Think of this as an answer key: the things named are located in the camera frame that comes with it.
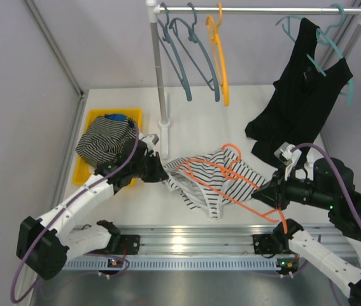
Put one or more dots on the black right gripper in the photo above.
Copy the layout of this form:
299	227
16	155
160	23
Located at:
274	192

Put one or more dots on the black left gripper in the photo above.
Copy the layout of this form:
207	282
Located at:
149	164

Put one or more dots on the orange plastic hanger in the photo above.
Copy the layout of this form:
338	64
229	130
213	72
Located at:
231	188

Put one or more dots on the white black striped tank top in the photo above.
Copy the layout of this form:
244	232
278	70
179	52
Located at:
212	181

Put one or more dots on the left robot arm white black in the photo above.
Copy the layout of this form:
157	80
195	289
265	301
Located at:
47	243

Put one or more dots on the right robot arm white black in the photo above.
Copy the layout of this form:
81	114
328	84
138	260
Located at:
332	189

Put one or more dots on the black tank top hanging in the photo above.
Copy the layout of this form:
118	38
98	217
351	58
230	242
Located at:
303	99

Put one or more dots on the grey-blue hanger outer left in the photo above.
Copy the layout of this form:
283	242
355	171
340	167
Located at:
171	51

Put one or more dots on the grey-blue hanger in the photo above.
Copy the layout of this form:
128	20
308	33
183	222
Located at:
171	51
185	34

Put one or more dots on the yellow plastic hanger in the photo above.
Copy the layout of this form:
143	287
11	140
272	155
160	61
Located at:
217	51

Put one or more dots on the dark striped garment in bin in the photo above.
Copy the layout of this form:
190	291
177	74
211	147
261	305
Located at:
105	139

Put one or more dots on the blue garment in bin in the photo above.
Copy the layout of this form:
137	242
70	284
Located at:
119	117

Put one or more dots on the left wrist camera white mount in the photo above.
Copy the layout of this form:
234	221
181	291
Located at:
150	140

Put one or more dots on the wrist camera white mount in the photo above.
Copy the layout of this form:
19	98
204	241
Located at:
150	140
289	156

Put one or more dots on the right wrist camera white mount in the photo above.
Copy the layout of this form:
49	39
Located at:
289	156

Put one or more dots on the aluminium rail base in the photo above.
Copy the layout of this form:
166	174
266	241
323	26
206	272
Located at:
196	240

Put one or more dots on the white slotted cable duct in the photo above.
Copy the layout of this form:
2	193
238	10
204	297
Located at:
174	264

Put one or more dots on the white garment rack frame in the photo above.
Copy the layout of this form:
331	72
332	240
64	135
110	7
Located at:
348	32

